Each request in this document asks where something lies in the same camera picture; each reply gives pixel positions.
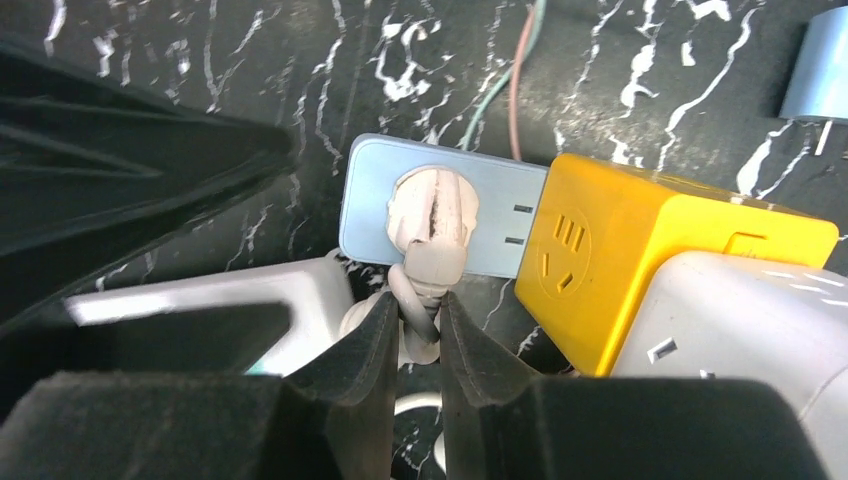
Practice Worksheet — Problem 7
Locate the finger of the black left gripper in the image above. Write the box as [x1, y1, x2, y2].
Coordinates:
[1, 41, 295, 321]

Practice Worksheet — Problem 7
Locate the white colourful power strip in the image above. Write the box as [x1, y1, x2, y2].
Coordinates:
[65, 258, 354, 376]

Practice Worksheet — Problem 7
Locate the light blue usb charger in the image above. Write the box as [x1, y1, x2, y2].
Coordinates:
[780, 6, 847, 156]

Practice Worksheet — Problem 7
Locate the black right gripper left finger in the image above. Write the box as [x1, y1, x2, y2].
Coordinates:
[1, 294, 399, 479]

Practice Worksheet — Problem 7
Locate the white yellow cube adapter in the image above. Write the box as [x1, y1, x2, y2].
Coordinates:
[513, 152, 848, 480]

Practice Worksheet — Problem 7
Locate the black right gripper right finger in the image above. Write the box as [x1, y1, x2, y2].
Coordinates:
[440, 294, 826, 479]

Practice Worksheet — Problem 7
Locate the light blue power strip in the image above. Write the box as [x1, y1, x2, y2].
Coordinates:
[338, 134, 548, 278]

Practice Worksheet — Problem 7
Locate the white strip power plug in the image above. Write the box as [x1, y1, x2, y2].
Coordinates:
[337, 165, 482, 366]

